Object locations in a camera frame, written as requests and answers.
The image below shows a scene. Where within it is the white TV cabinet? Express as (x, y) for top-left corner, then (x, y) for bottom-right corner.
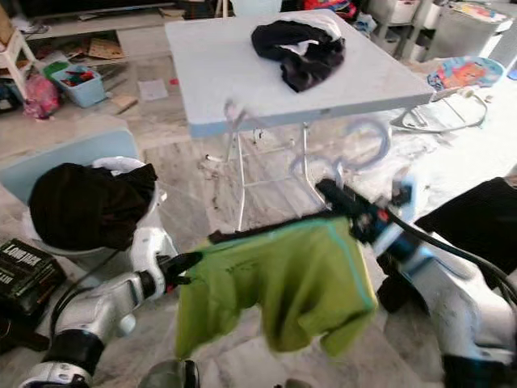
(20, 0), (183, 53)

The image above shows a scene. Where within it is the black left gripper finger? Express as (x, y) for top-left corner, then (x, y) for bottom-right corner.
(171, 251), (203, 279)

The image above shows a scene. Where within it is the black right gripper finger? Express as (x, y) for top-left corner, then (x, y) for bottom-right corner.
(316, 178), (360, 213)

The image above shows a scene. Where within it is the black garment with white trim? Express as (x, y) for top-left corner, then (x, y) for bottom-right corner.
(250, 20), (347, 92)

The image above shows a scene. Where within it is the brown cardboard box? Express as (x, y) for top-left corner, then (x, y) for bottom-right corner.
(0, 6), (17, 45)

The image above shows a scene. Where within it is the white perforated hamper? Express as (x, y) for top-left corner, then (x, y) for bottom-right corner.
(424, 0), (506, 59)

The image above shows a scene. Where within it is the small white garment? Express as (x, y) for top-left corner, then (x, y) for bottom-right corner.
(93, 156), (146, 175)

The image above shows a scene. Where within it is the light blue plastic chair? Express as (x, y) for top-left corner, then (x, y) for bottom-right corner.
(0, 129), (179, 259)

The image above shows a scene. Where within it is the brown puzzle board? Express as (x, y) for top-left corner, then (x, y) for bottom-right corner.
(85, 36), (122, 59)

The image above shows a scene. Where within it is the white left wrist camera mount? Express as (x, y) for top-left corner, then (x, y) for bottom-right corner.
(129, 226), (170, 280)

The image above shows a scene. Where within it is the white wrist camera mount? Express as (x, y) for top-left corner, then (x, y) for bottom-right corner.
(376, 174), (433, 259)
(129, 226), (170, 280)

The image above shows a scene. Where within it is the pale lilac plastic hanger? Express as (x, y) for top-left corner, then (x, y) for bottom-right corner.
(291, 113), (395, 195)

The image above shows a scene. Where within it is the black spread cloth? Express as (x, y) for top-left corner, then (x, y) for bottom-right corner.
(376, 176), (517, 312)

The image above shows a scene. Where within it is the white paper sheet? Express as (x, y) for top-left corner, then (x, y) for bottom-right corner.
(137, 79), (169, 101)

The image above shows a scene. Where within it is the white low rack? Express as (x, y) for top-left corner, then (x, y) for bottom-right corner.
(0, 28), (33, 98)

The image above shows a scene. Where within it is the grey left robot leg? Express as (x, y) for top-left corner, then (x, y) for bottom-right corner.
(139, 358), (199, 388)

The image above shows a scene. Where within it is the pink patterned bag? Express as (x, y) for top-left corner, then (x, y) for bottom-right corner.
(24, 74), (59, 119)

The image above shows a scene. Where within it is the black printed cardboard box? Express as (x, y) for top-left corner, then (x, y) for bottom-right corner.
(0, 238), (57, 308)

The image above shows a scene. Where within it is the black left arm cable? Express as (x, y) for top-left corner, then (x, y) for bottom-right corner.
(48, 247), (130, 340)

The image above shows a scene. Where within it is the light blue storage bin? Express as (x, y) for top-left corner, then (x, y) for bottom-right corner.
(48, 63), (107, 108)

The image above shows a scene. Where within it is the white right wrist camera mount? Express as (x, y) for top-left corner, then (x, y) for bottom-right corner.
(376, 174), (433, 259)

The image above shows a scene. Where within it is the white folding table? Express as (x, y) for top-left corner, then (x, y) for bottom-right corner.
(164, 10), (435, 231)

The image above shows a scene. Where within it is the yellow-green shirt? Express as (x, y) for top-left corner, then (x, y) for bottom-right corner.
(174, 214), (379, 359)

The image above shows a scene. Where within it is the colourful baby bouncer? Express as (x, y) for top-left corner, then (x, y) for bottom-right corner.
(392, 55), (506, 132)

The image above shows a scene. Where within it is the black heaped garment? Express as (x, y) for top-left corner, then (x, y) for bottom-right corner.
(28, 162), (158, 251)

